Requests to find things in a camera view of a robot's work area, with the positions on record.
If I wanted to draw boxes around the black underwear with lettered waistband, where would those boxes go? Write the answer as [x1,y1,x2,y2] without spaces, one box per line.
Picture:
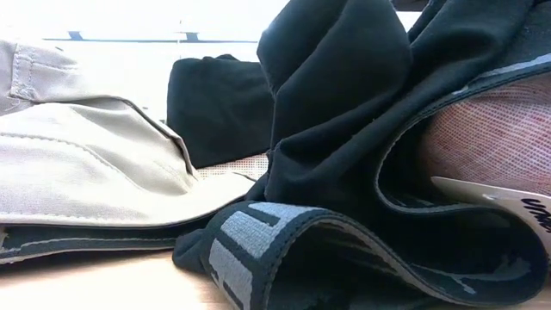
[171,0,551,310]

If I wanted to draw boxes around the beige trousers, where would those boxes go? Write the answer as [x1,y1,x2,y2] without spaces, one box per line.
[0,39,256,228]

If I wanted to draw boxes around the white perforated basket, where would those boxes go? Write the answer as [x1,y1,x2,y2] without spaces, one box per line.
[196,73,551,197]

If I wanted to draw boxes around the black folded garment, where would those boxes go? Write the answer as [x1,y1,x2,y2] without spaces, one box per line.
[166,53,276,170]

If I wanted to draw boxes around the dark garment with pale piping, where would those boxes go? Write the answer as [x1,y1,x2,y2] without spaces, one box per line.
[0,214,216,265]

